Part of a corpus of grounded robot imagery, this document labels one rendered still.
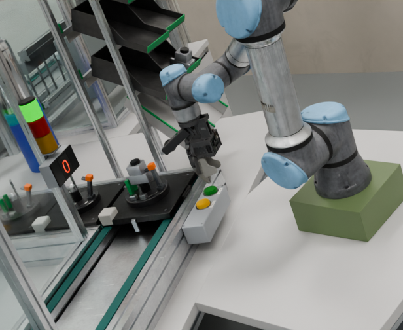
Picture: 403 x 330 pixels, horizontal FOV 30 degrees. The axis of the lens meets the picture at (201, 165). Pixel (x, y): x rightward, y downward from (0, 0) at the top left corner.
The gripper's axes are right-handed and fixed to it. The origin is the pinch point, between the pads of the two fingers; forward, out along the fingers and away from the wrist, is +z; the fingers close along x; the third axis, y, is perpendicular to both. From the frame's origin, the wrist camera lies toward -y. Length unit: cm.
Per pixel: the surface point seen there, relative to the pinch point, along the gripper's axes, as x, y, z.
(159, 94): 21.9, -16.2, -20.5
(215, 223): -10.8, 3.6, 8.7
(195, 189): 3.0, -6.1, 4.6
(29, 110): -20, -32, -39
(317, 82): 311, -53, 101
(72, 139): 82, -100, 14
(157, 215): -10.5, -13.4, 4.0
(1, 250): -83, 0, -36
